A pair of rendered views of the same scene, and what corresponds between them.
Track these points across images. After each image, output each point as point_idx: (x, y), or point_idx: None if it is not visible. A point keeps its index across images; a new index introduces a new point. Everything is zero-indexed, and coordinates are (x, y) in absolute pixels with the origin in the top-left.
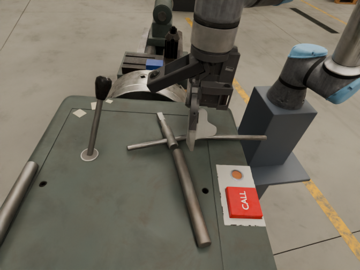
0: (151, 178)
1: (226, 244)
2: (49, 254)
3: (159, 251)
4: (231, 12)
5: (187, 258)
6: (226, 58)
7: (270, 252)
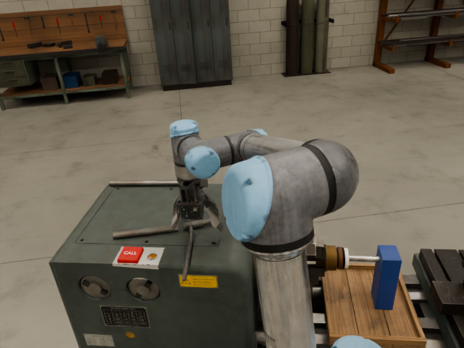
0: (162, 221)
1: (111, 246)
2: (134, 197)
3: (119, 224)
4: (172, 155)
5: (112, 233)
6: (179, 183)
7: (97, 262)
